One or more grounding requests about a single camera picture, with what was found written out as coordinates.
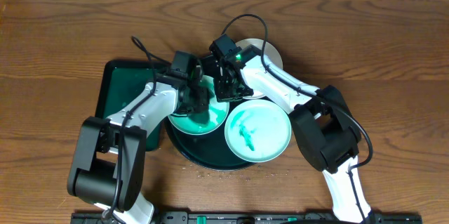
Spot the mint plate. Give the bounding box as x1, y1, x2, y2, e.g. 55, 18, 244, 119
168, 75, 230, 136
224, 99, 292, 163

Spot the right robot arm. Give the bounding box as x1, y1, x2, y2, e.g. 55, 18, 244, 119
209, 42, 373, 223

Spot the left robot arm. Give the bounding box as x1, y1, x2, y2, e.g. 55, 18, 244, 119
67, 66, 209, 223

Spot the round black serving tray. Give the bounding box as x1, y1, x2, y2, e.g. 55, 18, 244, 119
166, 99, 254, 171

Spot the black rectangular water tray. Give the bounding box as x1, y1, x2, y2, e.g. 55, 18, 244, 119
95, 60, 166, 151

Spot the mint plate front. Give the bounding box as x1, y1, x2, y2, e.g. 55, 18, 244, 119
224, 99, 292, 163

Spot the white plate rear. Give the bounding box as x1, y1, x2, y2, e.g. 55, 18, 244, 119
236, 38, 283, 100

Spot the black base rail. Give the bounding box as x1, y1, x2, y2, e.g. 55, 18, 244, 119
69, 211, 424, 224

